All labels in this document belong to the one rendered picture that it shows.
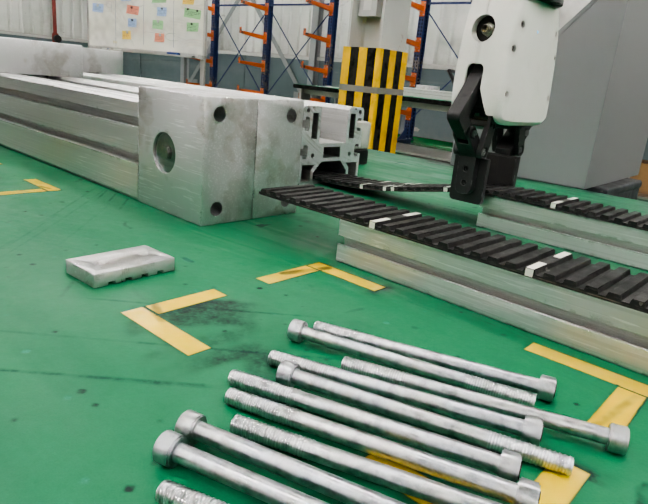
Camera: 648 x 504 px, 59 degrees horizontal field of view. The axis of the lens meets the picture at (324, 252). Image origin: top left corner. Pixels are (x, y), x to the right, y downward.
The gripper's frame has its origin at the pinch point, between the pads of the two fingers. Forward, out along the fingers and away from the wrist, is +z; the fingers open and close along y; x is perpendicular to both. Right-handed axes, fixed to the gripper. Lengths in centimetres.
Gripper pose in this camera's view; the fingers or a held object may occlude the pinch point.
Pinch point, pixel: (484, 179)
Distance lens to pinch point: 54.8
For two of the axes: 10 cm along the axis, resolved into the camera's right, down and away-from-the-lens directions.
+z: -0.9, 9.5, 2.9
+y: 6.8, -1.6, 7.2
